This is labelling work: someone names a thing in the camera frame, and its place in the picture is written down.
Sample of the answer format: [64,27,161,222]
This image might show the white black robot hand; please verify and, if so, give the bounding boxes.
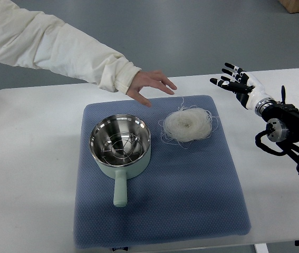
[210,63,275,116]

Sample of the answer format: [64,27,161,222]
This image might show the person's bare hand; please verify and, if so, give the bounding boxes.
[126,71,177,107]

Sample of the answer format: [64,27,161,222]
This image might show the white vermicelli nest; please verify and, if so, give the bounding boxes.
[158,96,220,149]

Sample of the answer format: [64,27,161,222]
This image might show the cream sleeved forearm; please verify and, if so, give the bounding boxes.
[0,1,141,93]

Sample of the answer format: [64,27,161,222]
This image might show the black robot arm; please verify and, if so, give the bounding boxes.
[255,86,299,175]

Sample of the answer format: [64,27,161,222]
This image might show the mint green pot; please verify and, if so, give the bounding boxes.
[89,114,151,208]

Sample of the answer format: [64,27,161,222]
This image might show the blue textured mat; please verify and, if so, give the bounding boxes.
[74,95,251,249]

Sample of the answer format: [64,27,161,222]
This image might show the wire steaming rack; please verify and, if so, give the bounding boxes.
[101,132,143,165]

